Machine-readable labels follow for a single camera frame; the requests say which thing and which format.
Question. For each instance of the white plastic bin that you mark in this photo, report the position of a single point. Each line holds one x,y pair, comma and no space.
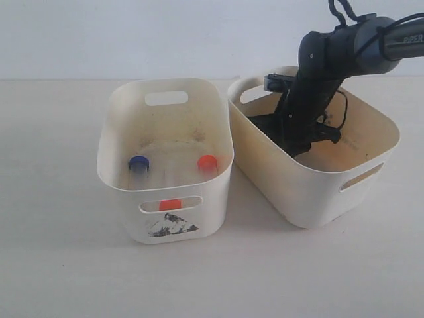
314,188
172,122

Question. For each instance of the blue-capped tube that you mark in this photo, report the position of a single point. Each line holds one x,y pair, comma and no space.
139,167

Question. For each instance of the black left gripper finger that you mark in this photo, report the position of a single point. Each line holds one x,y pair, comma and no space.
269,124

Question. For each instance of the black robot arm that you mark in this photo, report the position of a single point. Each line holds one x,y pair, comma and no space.
358,46

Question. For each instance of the orange-capped tube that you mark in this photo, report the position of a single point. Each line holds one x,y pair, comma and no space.
207,164
170,204

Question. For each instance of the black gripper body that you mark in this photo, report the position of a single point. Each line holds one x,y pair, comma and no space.
306,101

